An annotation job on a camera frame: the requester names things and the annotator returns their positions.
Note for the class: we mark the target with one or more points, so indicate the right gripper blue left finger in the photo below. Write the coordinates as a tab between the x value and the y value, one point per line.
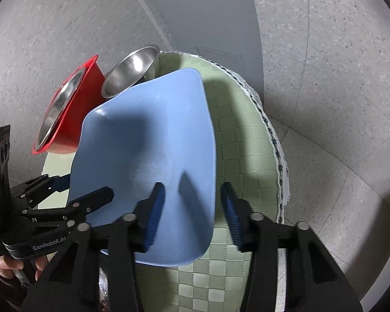
70	281

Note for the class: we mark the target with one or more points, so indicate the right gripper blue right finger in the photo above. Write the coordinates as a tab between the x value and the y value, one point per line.
314	280

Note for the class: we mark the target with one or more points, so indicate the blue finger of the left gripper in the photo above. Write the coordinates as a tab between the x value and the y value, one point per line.
76	210
31	193

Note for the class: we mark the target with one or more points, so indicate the fluted steel bowl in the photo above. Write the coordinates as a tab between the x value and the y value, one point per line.
104	304

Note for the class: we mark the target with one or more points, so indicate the large steel bowl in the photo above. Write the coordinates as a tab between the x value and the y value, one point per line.
57	106

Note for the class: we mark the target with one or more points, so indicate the blue plastic plate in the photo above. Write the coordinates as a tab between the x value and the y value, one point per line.
159	131

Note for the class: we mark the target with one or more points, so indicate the small steel bowl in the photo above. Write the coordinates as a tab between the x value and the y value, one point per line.
139	66

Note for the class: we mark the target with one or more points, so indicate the left hand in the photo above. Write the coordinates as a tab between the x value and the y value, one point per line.
8	265

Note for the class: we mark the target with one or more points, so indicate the green checkered table mat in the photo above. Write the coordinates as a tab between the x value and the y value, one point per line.
195	126

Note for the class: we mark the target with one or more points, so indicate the grey door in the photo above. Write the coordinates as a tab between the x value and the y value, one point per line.
224	31

